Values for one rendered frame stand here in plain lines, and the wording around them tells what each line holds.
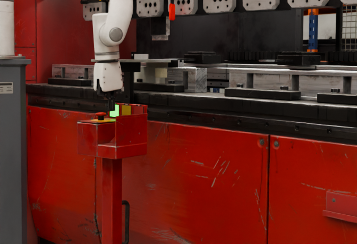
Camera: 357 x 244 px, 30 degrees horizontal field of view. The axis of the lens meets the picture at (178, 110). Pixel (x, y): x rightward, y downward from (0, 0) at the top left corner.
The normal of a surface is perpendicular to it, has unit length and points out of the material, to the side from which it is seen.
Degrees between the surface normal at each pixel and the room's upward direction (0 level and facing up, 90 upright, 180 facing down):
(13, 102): 90
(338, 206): 90
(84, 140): 90
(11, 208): 90
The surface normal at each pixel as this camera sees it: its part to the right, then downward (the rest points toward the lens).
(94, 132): -0.64, 0.05
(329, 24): -0.84, 0.04
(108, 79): 0.72, 0.09
